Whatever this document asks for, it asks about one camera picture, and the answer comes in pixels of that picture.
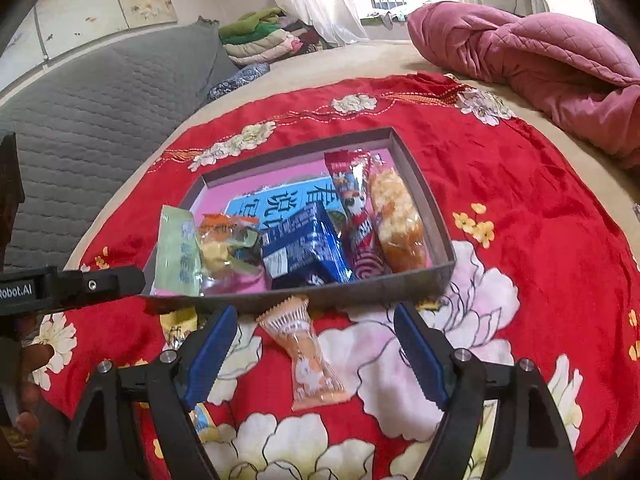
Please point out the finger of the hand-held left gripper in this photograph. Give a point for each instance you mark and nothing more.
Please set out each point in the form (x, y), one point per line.
(100, 285)

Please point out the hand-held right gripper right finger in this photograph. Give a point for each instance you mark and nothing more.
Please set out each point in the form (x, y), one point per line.
(425, 360)

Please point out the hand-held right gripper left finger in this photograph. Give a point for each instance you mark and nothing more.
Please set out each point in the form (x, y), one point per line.
(210, 360)

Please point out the light green snack packet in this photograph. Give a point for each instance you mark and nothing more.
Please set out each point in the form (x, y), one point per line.
(175, 250)

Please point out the clear packet with yellow snack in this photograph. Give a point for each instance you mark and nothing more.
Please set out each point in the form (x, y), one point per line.
(215, 252)

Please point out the blue snack packet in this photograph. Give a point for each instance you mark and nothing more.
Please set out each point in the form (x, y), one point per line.
(300, 245)

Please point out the clear bag of orange puffs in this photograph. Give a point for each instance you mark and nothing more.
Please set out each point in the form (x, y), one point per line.
(395, 215)

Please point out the cardboard box with pink bottom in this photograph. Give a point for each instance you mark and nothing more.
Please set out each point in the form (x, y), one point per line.
(250, 185)

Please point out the red cartoon snack packet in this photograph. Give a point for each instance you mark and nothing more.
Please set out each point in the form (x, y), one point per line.
(352, 190)

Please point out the person's left hand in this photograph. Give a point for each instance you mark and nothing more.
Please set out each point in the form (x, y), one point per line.
(27, 420)

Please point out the grey quilted headboard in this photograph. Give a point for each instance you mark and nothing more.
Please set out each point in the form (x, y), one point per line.
(100, 120)

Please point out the red floral blanket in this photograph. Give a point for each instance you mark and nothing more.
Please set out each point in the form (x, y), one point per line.
(525, 210)

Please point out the blue patterned cloth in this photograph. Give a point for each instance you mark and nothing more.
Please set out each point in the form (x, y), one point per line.
(240, 80)

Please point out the stack of folded clothes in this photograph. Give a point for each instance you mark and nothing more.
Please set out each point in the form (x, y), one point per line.
(260, 40)

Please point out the pink quilt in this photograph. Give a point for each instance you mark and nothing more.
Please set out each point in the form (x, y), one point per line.
(525, 50)

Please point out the crumpled light clothes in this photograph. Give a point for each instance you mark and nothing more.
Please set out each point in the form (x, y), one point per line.
(387, 17)

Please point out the white standing fan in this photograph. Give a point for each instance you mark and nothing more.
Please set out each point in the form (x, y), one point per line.
(537, 2)

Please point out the wall painting with branches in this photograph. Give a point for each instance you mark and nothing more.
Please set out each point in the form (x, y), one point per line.
(100, 0)

